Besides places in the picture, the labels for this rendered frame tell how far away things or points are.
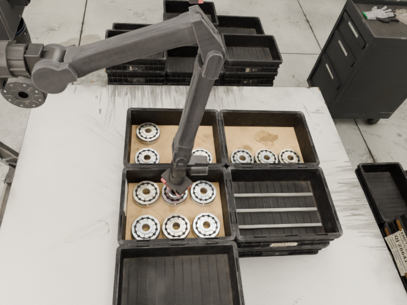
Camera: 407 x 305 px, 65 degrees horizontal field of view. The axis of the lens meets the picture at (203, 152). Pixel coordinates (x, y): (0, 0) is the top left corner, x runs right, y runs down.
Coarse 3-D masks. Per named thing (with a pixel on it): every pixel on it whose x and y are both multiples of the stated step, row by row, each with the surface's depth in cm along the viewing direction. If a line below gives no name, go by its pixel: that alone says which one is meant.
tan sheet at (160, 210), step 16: (128, 192) 127; (160, 192) 128; (128, 208) 123; (144, 208) 124; (160, 208) 125; (176, 208) 125; (192, 208) 126; (208, 208) 127; (128, 224) 119; (160, 224) 121; (192, 224) 122
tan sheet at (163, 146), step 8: (136, 128) 145; (160, 128) 147; (168, 128) 147; (176, 128) 148; (200, 128) 149; (208, 128) 150; (160, 136) 144; (168, 136) 145; (200, 136) 147; (208, 136) 147; (136, 144) 140; (160, 144) 142; (168, 144) 142; (200, 144) 144; (208, 144) 145; (136, 152) 138; (160, 152) 139; (168, 152) 140; (160, 160) 137; (168, 160) 137
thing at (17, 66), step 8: (0, 40) 72; (0, 48) 70; (8, 48) 72; (16, 48) 72; (24, 48) 73; (0, 56) 70; (8, 56) 71; (16, 56) 72; (0, 64) 71; (8, 64) 72; (16, 64) 72; (24, 64) 72; (0, 72) 72; (8, 72) 72; (16, 72) 74; (24, 72) 74; (0, 80) 75; (0, 88) 76
